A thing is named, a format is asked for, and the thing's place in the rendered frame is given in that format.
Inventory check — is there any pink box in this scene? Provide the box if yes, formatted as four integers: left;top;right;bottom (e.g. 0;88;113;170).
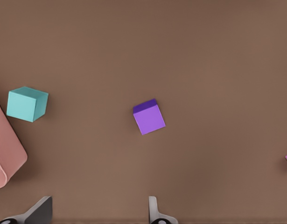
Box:
0;96;28;191

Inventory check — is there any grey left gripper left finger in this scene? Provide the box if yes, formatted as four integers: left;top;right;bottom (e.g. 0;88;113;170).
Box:
0;196;53;224

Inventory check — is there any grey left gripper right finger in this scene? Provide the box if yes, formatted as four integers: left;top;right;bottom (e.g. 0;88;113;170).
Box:
148;196;179;224

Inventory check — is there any purple cube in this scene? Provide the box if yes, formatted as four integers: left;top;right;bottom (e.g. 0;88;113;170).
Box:
133;98;166;136

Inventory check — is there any teal cube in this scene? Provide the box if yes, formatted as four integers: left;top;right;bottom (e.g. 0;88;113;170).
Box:
6;86;49;123

